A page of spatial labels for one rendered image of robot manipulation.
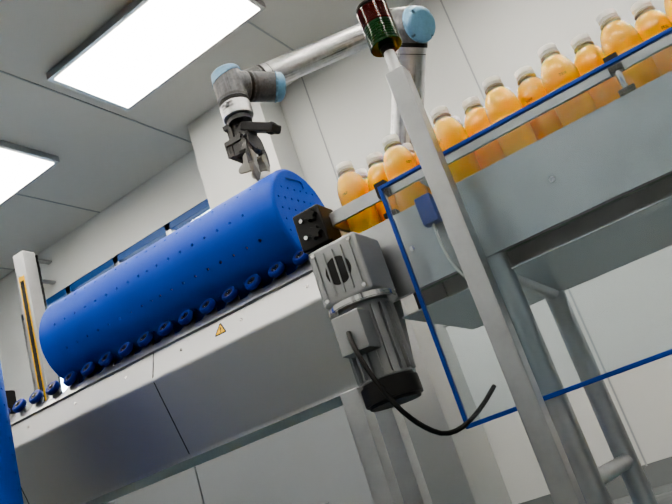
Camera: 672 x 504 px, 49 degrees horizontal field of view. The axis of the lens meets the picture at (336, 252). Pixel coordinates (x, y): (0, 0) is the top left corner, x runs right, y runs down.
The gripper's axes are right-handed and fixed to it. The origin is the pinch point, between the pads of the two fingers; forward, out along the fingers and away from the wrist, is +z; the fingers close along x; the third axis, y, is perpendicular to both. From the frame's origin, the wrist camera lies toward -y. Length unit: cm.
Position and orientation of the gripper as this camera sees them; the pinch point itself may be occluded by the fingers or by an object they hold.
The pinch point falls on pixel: (263, 176)
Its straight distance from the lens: 207.4
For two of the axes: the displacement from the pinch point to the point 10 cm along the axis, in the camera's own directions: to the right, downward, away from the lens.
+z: 3.0, 9.0, -3.1
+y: -8.1, 4.2, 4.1
